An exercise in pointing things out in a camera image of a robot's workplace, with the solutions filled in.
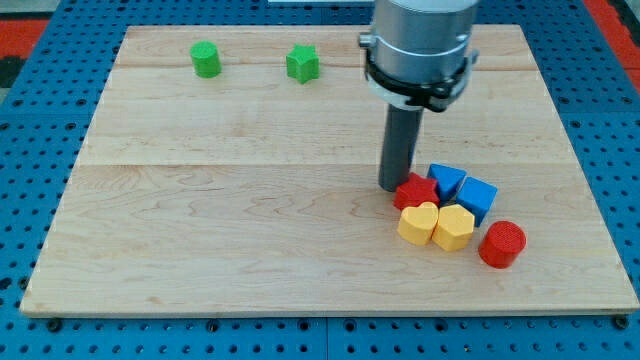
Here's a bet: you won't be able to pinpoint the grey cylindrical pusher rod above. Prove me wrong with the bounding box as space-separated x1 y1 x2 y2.
378 105 423 192

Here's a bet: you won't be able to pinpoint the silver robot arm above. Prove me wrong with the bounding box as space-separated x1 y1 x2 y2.
358 0 479 192

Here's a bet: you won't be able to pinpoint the red star block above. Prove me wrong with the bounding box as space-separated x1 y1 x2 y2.
393 172 440 210

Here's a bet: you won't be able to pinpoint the green star block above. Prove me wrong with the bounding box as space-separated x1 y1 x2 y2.
286 43 320 84

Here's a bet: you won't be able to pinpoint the blue triangle block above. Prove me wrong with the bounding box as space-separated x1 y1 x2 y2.
427 163 467 202

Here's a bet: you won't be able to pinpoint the yellow heart block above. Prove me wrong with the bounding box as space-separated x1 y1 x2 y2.
397 202 439 246

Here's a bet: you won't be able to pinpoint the blue cube block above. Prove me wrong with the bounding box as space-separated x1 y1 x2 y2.
455 177 498 227

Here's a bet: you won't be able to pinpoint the yellow hexagon block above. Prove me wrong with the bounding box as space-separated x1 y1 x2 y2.
431 204 475 252

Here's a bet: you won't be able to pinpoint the red cylinder block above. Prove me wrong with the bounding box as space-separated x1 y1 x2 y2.
478 220 527 269

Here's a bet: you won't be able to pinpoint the light wooden board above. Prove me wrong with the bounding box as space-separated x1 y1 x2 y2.
21 25 639 318

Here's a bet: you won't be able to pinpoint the green cylinder block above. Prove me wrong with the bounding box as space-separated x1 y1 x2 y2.
190 41 222 78

